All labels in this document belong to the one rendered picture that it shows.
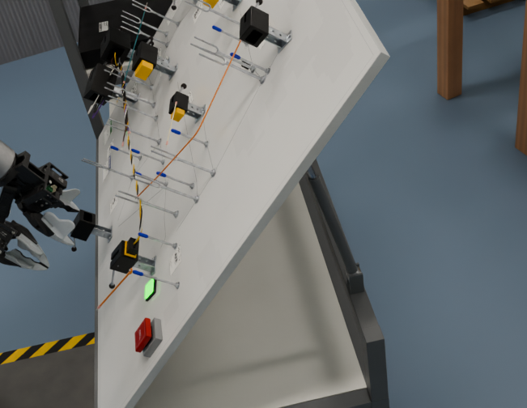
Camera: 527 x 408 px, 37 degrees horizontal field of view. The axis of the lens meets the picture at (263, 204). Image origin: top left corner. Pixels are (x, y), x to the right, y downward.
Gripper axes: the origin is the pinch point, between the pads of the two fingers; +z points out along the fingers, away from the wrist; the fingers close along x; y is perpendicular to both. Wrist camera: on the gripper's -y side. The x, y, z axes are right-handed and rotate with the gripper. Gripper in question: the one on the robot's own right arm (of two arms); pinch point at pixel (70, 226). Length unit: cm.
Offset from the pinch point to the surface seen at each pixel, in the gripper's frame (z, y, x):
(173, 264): 16.7, 13.8, -5.3
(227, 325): 53, 2, 2
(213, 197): 9.9, 28.5, 0.9
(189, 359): 47.9, -5.4, -7.0
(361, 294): 47, 41, -7
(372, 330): 46, 43, -17
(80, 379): 104, -99, 40
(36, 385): 97, -114, 39
